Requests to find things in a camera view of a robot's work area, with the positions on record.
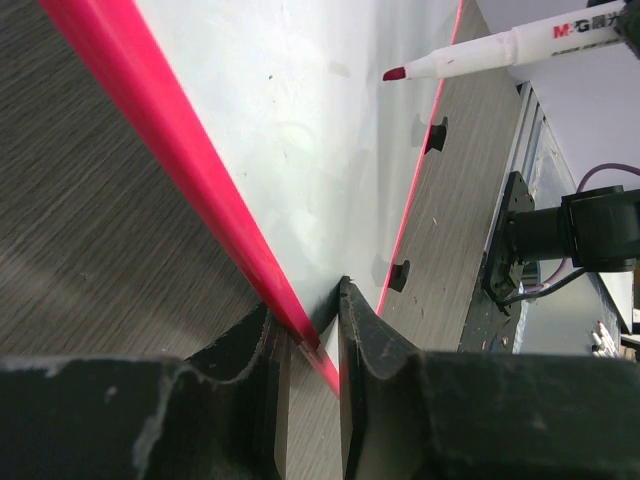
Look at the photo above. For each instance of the black whiteboard stand foot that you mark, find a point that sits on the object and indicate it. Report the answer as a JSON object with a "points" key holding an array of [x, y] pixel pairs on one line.
{"points": [[399, 275], [437, 136]]}

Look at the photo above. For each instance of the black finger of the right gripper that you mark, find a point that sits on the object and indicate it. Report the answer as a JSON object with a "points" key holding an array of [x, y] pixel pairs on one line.
{"points": [[628, 25]]}

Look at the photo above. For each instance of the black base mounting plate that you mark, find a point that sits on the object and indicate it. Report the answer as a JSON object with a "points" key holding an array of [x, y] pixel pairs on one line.
{"points": [[490, 327]]}

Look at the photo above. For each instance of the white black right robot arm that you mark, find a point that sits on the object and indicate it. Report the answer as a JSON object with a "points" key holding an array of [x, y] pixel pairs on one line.
{"points": [[598, 230]]}

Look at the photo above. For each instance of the white marker with pink cap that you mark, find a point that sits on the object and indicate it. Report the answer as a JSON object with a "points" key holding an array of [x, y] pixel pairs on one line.
{"points": [[500, 52]]}

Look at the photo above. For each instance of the pink framed whiteboard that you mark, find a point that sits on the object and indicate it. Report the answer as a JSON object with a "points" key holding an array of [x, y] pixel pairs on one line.
{"points": [[274, 120]]}

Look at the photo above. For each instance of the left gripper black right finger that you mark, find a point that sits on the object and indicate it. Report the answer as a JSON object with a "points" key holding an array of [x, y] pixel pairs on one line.
{"points": [[410, 414]]}

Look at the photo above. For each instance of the black left whiteboard stand foot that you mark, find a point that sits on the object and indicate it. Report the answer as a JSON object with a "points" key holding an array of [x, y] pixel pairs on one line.
{"points": [[399, 275]]}

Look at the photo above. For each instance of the black right whiteboard stand foot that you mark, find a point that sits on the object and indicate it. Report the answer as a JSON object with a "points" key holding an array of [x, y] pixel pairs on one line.
{"points": [[437, 136]]}

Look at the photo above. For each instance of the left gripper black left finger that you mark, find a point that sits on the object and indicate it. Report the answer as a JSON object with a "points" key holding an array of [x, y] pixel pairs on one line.
{"points": [[219, 414]]}

